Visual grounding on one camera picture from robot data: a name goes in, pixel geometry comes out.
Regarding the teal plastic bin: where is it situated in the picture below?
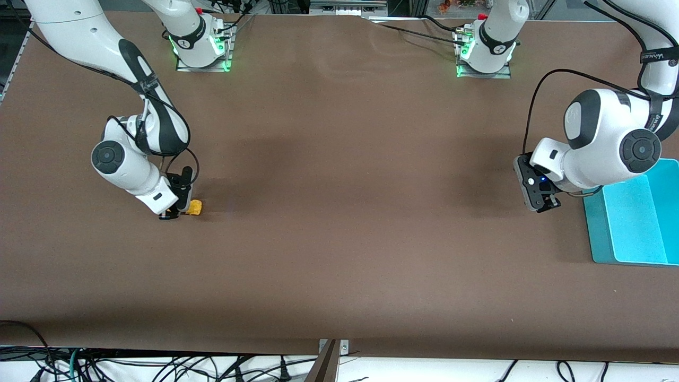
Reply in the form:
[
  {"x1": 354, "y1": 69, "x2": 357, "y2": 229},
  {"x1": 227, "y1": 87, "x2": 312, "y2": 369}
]
[{"x1": 582, "y1": 158, "x2": 679, "y2": 267}]

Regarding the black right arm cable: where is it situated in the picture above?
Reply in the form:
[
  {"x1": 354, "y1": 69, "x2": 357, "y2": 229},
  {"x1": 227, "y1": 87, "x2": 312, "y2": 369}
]
[{"x1": 0, "y1": 0, "x2": 200, "y2": 186}]

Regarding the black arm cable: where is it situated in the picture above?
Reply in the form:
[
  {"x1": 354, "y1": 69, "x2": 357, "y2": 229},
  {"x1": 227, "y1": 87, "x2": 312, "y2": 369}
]
[
  {"x1": 522, "y1": 0, "x2": 679, "y2": 155},
  {"x1": 0, "y1": 0, "x2": 200, "y2": 186}
]

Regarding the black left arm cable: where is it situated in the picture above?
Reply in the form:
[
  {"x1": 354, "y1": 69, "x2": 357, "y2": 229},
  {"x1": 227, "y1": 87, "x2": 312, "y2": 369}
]
[{"x1": 522, "y1": 0, "x2": 679, "y2": 155}]

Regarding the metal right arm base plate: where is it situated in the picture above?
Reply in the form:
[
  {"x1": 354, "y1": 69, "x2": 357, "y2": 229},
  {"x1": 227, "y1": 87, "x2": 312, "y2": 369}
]
[{"x1": 176, "y1": 22, "x2": 234, "y2": 73}]

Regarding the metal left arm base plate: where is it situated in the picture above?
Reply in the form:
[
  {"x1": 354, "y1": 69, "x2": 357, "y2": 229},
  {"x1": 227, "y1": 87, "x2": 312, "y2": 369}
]
[{"x1": 454, "y1": 27, "x2": 512, "y2": 80}]

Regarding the black looped floor cable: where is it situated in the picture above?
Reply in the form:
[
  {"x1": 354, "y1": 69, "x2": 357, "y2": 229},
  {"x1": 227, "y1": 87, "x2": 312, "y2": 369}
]
[{"x1": 0, "y1": 320, "x2": 56, "y2": 382}]

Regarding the black base power cable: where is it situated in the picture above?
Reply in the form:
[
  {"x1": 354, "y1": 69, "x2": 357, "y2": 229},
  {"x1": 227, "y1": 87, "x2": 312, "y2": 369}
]
[{"x1": 366, "y1": 15, "x2": 463, "y2": 44}]

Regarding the metal table edge bracket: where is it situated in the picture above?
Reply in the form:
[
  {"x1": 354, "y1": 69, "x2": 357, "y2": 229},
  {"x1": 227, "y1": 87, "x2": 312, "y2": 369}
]
[{"x1": 305, "y1": 338, "x2": 351, "y2": 382}]

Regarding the aluminium frame beam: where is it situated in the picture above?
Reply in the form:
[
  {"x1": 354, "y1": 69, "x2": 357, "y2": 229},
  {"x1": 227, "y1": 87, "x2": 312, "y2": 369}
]
[{"x1": 309, "y1": 0, "x2": 389, "y2": 16}]

